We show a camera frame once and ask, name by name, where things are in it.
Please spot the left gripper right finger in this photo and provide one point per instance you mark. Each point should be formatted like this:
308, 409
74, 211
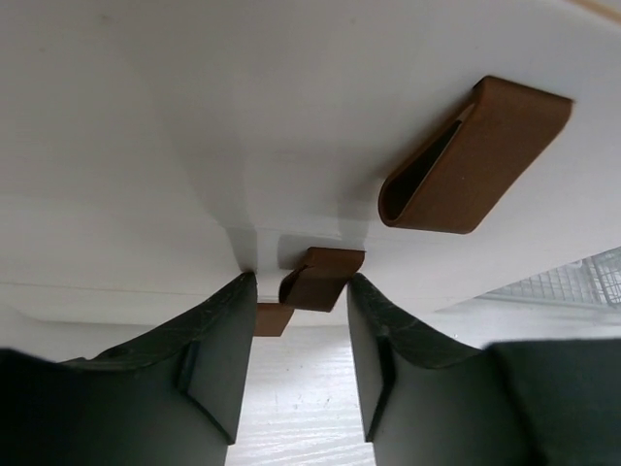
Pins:
427, 399

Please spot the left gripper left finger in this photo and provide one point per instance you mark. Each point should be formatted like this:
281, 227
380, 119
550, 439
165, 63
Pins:
171, 396

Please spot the white wire mesh organizer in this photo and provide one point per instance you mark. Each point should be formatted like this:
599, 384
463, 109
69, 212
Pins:
591, 282

